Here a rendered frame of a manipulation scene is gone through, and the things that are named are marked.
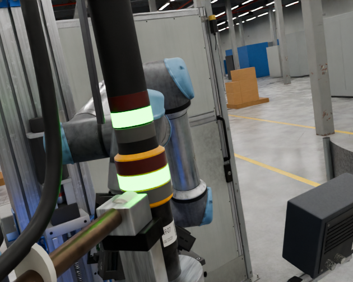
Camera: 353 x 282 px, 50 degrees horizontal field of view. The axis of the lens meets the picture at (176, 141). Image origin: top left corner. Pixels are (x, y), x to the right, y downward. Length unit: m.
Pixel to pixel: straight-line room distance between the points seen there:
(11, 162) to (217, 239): 1.86
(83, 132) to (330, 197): 0.69
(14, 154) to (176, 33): 1.54
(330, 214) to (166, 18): 1.78
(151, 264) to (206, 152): 2.31
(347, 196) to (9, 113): 0.98
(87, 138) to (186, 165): 0.50
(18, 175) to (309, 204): 0.85
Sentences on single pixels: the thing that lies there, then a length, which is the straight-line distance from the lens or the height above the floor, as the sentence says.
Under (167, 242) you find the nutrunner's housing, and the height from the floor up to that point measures 1.50.
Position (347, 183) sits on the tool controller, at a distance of 1.17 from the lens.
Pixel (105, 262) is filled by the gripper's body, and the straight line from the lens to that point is 0.55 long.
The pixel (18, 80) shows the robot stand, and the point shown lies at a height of 1.69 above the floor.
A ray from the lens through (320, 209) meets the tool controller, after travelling 1.03.
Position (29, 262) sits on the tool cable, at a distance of 0.23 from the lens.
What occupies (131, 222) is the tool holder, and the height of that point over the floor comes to 1.54.
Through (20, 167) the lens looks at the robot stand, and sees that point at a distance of 1.25.
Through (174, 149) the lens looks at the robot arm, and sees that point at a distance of 1.08.
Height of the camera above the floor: 1.64
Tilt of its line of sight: 11 degrees down
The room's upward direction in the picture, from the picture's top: 10 degrees counter-clockwise
